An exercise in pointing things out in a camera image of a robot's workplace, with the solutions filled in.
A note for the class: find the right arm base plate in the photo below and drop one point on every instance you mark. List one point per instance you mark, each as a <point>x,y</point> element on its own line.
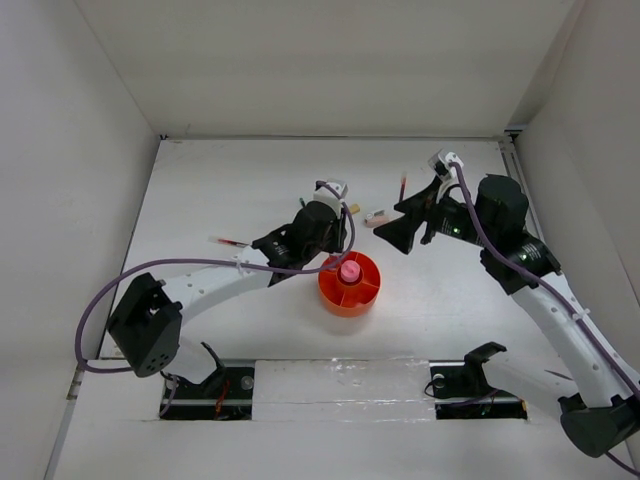
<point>458,395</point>

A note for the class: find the dark red orange-tipped pen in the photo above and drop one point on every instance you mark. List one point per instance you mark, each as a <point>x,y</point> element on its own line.
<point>402,189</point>

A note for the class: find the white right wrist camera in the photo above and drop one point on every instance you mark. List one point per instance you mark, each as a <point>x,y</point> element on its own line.
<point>445,164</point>

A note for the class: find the orange round organizer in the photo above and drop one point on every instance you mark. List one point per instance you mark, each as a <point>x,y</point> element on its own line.
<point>349,300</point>

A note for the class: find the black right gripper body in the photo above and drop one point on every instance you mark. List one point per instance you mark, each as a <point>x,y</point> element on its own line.
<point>454,219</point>

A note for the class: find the pink white mini stapler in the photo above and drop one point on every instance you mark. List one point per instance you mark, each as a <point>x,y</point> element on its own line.
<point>376,218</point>

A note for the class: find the red gel pen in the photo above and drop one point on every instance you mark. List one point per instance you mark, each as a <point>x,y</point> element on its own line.
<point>229,242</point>

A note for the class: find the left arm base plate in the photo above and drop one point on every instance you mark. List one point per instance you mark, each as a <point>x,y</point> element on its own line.
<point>232,400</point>

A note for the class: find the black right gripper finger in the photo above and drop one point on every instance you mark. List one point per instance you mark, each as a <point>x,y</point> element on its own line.
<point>420,204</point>
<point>401,232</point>

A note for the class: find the aluminium rail at table edge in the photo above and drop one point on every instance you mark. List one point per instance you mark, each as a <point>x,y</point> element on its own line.
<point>507,146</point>

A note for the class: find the pink-capped patterned bottle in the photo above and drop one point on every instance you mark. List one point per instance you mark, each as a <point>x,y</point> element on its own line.
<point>349,272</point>

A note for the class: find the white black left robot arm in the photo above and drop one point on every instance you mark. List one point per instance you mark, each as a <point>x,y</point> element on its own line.
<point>146,323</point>

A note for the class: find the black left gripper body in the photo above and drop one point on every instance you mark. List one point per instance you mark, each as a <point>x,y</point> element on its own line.
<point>331,242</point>

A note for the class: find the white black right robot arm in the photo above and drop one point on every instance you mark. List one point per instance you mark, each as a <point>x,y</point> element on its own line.
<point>597,401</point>

